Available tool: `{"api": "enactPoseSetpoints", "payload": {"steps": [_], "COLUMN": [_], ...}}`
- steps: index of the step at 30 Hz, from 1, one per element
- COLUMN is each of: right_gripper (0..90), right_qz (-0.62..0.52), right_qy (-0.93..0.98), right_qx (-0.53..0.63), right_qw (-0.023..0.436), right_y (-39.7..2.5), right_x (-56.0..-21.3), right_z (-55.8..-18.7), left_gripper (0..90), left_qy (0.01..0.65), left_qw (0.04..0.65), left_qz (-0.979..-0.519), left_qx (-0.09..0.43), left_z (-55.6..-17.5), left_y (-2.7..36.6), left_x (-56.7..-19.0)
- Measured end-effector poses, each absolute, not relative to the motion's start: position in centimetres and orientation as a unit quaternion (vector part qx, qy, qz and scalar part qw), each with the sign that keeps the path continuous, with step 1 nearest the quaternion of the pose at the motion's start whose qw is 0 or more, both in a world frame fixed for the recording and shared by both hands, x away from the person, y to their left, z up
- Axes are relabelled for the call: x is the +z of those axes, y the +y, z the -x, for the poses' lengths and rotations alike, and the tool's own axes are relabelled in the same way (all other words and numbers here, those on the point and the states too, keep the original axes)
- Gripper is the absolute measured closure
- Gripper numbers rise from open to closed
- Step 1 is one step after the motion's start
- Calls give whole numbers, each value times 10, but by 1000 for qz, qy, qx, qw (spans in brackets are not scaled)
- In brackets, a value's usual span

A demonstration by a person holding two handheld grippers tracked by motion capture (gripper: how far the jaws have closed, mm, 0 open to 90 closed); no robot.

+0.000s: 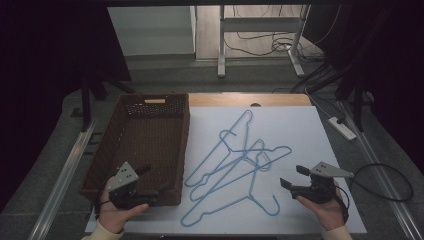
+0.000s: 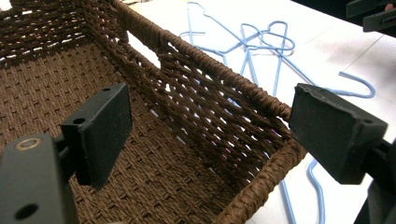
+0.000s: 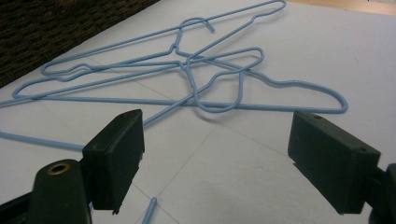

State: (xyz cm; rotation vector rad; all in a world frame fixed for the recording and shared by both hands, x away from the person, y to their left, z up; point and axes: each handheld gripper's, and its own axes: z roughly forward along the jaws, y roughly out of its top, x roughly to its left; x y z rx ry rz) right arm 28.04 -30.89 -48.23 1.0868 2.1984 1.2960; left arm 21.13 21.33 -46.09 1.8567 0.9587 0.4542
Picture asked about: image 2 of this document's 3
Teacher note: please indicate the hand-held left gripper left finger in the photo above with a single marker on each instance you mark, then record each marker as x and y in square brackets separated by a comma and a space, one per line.
[99, 133]

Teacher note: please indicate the brown woven basket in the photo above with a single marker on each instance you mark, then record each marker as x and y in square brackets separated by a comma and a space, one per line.
[31, 93]

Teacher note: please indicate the white table cover board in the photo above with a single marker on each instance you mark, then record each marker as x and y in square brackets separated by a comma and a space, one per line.
[342, 53]

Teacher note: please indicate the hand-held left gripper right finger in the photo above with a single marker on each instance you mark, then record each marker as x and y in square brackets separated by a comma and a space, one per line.
[330, 133]

